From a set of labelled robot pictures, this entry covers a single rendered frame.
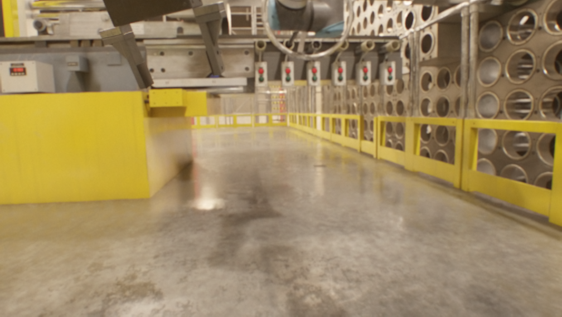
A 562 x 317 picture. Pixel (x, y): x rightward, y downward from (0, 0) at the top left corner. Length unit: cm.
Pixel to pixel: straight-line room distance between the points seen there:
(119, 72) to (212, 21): 175
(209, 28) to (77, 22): 199
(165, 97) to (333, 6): 105
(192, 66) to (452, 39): 215
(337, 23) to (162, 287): 88
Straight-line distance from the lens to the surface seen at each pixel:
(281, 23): 88
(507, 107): 281
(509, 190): 164
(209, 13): 46
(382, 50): 214
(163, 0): 47
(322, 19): 91
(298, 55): 123
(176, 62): 205
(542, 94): 261
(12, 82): 233
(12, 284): 114
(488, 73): 308
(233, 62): 199
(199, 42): 200
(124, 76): 217
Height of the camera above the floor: 46
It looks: 6 degrees down
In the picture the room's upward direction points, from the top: 1 degrees counter-clockwise
